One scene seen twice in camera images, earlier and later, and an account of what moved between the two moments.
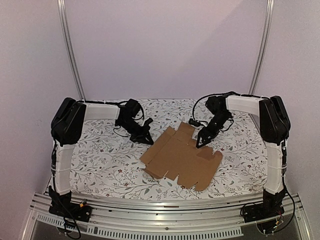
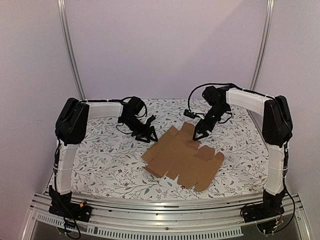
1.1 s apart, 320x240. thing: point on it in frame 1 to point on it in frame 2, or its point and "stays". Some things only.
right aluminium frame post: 264,46 stays
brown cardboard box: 174,154 stays
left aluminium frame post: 61,4 stays
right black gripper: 207,132 to 205,124
